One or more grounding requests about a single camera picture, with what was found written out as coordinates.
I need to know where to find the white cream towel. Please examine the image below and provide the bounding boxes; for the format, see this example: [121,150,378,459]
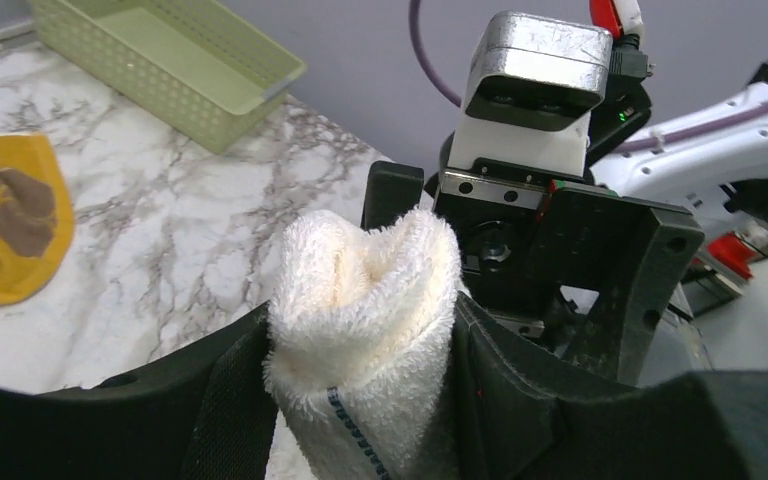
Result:
[264,209,461,479]

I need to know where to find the yellow brown towel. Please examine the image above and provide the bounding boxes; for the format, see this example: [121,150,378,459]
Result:
[0,133,74,306]

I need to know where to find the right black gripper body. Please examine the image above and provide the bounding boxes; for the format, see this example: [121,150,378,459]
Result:
[431,169,578,338]

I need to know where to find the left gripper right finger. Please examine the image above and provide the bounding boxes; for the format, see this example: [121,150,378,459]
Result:
[453,295,768,479]

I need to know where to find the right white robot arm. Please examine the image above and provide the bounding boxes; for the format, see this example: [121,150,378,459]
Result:
[381,50,768,385]

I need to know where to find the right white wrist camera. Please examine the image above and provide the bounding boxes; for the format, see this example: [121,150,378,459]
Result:
[448,11,613,177]

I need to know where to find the green plastic basket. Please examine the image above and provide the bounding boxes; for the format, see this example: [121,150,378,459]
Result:
[30,0,307,154]

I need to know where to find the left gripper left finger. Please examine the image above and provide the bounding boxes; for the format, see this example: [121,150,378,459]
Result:
[0,306,277,479]

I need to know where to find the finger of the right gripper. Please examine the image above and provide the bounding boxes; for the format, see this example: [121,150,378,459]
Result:
[546,185,704,385]
[360,160,424,231]

